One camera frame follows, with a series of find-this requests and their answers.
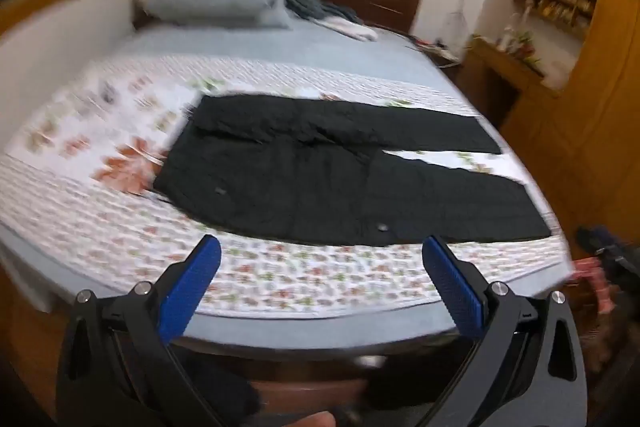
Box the black pants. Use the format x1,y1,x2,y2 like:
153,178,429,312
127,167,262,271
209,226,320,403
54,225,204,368
152,92,553,248

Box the grey-blue crumpled clothing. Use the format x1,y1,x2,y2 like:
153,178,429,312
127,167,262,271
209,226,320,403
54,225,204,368
284,0,358,24

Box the bed with light blue sheet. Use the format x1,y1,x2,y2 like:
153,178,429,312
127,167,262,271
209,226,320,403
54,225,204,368
0,12,576,358

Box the white floral quilt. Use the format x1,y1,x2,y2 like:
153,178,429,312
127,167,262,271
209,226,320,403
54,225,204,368
0,54,576,320

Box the light wooden wall cabinet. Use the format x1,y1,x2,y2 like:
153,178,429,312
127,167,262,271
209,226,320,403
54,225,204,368
459,0,640,260

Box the white cloth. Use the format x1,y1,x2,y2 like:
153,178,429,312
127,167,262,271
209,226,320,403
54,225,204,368
319,14,379,42

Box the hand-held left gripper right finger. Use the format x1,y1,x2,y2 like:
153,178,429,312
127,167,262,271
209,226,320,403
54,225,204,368
421,234,588,427

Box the red checked cloth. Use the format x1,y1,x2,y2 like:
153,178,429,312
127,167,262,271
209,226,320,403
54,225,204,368
569,256,617,317

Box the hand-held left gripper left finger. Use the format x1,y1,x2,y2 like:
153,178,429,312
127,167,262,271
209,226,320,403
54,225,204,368
56,234,223,427

